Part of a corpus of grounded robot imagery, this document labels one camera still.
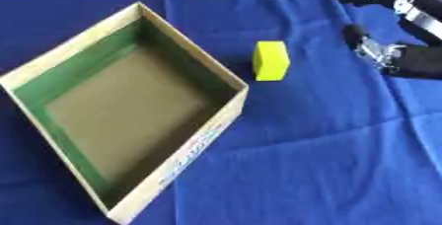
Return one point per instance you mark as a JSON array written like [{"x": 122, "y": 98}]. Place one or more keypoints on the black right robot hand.
[{"x": 423, "y": 61}]

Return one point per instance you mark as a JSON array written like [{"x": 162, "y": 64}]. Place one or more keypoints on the tan cardboard box green inside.
[{"x": 123, "y": 110}]

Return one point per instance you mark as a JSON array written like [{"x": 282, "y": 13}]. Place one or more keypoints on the yellow rectangular block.
[{"x": 270, "y": 60}]

